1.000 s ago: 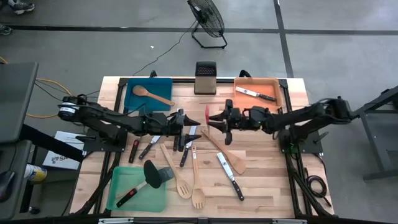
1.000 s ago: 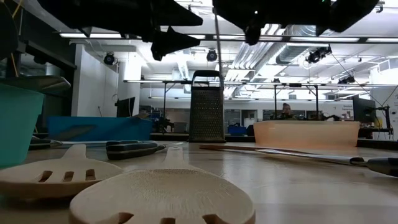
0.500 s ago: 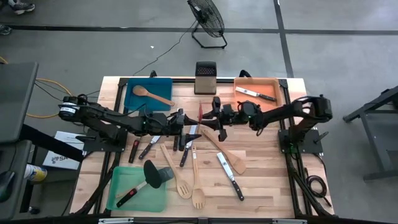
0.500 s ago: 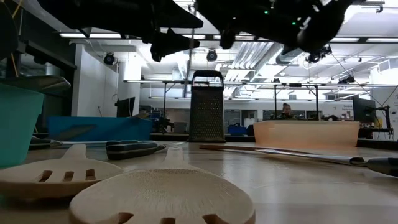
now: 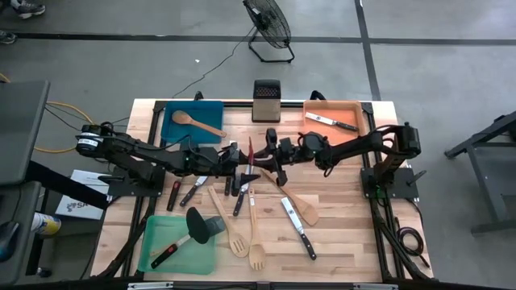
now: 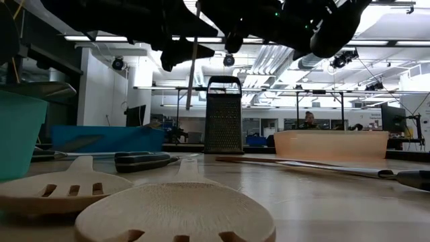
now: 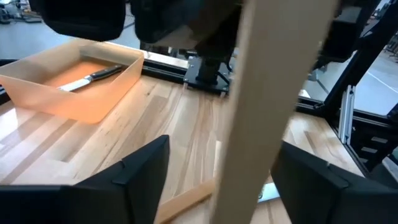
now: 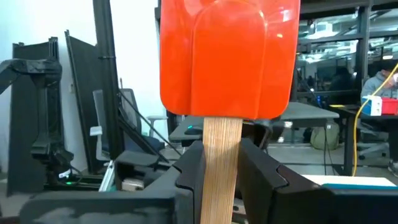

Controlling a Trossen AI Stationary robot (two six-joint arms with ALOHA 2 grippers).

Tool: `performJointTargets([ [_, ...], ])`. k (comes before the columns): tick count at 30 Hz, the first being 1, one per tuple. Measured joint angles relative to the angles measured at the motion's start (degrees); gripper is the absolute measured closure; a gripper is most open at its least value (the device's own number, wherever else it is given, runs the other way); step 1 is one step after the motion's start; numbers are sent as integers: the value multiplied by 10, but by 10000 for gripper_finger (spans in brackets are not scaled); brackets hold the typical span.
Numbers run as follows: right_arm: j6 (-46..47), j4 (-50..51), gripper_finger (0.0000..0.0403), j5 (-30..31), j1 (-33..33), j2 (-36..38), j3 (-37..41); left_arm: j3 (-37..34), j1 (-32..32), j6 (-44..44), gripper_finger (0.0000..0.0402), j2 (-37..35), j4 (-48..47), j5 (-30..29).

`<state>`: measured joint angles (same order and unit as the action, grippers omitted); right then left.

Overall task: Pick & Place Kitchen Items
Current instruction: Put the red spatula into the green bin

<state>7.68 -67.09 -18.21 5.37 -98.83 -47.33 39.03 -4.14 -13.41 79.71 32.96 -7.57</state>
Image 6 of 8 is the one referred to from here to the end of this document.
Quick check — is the black ceiling camera cluster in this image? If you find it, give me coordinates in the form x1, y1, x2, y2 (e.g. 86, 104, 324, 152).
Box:
330, 48, 359, 70

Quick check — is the pointed knife black handle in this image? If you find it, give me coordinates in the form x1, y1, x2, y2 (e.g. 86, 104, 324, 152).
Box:
277, 160, 430, 192

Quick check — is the black background machine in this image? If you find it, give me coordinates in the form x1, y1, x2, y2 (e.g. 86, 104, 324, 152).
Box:
166, 126, 189, 145

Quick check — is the steel box grater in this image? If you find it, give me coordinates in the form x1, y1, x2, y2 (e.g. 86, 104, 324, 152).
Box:
204, 75, 245, 155

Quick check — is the black monitor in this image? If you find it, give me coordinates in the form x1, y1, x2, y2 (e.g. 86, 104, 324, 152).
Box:
125, 104, 147, 128
381, 104, 407, 134

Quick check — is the blue crate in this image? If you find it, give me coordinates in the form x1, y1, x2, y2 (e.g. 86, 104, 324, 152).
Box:
245, 134, 268, 147

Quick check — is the slotted wooden spoon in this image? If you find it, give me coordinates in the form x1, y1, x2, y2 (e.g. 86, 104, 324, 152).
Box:
74, 157, 277, 242

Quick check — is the black ceiling spotlight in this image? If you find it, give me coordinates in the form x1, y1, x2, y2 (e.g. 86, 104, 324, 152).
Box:
111, 56, 126, 71
222, 52, 236, 68

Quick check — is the black background rack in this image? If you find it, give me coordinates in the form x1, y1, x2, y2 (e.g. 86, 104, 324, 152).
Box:
134, 86, 430, 132

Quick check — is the straight-blade knife black handle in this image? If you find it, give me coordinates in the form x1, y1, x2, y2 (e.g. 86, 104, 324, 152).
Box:
32, 147, 117, 162
114, 151, 201, 174

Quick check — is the angled wooden turner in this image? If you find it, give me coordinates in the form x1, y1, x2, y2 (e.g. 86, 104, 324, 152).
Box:
214, 155, 340, 168

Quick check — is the slotted wooden turner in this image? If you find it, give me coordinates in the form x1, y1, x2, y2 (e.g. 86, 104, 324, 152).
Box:
0, 155, 135, 216

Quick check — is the orange plastic bin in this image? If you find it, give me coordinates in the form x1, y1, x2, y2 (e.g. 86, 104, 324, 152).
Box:
273, 130, 390, 161

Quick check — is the green plastic bin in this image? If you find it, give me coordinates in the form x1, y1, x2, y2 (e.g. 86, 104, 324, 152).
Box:
0, 89, 49, 182

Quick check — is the person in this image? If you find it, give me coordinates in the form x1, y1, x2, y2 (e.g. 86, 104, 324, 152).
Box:
298, 110, 319, 130

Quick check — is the blue plastic bin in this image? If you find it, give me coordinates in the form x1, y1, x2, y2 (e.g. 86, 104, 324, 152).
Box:
50, 125, 165, 154

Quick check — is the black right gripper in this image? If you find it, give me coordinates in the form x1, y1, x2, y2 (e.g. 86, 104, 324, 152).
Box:
198, 0, 286, 54

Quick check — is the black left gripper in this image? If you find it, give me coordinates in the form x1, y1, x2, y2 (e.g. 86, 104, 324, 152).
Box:
110, 0, 219, 73

